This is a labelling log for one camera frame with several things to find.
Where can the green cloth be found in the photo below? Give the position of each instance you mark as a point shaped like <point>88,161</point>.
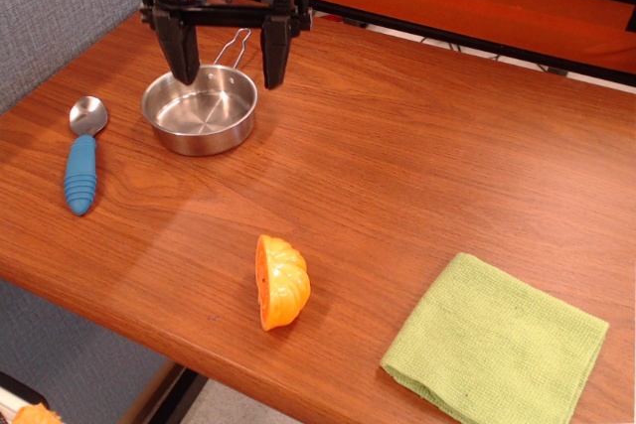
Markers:
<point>485,347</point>

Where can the small steel pan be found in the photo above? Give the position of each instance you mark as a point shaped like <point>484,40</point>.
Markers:
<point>212,115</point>

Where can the orange plastic half fruit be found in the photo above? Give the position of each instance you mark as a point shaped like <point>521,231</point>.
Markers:
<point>282,280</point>

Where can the orange object bottom left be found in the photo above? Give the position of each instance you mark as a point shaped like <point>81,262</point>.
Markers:
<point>36,414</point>

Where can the spoon with blue handle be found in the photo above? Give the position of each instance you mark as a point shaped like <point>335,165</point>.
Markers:
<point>87,117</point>

